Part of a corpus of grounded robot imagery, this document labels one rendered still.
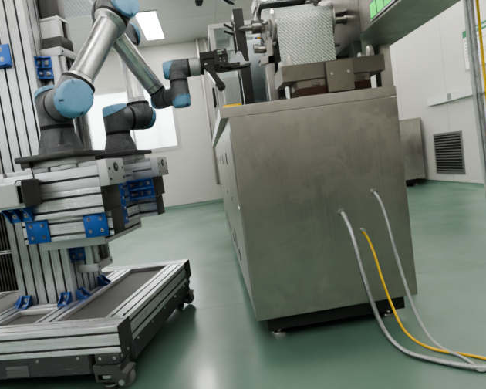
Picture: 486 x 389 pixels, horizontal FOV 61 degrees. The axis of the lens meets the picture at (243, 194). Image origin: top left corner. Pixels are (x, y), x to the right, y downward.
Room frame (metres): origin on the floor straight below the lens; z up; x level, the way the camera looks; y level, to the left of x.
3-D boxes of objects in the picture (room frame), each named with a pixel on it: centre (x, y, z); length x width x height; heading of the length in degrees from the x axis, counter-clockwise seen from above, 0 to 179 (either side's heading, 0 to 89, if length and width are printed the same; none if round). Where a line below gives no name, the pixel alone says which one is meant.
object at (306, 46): (1.80, -0.35, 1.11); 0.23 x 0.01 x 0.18; 94
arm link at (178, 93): (1.77, 0.21, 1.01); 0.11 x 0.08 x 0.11; 44
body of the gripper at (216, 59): (1.77, 0.04, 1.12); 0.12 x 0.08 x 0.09; 94
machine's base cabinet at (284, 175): (2.79, -0.21, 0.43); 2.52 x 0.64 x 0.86; 4
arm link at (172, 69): (1.76, 0.20, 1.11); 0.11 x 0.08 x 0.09; 94
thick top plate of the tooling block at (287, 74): (1.68, -0.40, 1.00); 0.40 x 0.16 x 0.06; 94
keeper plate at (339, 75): (1.59, -0.42, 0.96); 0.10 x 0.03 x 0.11; 94
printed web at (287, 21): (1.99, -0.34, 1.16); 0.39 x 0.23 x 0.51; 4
